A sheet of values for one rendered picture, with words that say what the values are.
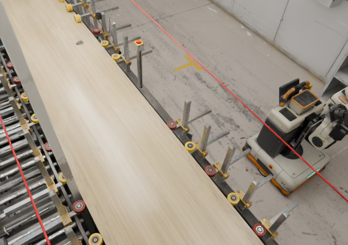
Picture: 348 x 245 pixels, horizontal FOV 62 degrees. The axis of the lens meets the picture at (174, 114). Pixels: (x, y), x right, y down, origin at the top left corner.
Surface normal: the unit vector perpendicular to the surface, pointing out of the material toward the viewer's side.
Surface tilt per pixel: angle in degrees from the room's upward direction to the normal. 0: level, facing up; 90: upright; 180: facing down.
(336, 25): 90
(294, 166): 0
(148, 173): 0
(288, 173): 0
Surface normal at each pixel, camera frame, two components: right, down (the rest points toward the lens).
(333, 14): -0.83, 0.39
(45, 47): 0.06, -0.65
